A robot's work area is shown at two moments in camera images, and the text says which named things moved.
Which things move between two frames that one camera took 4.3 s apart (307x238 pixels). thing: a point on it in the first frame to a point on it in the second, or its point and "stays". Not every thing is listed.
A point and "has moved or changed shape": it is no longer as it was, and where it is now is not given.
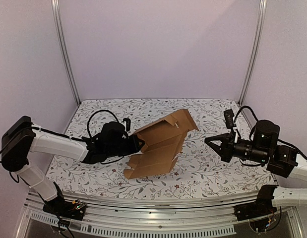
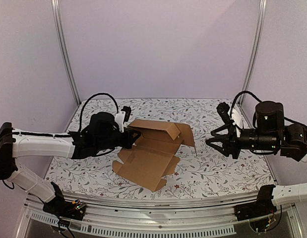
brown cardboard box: x=163 y=140 has moved or changed shape
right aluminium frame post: x=260 y=24 stays
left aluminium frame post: x=56 y=11 stays
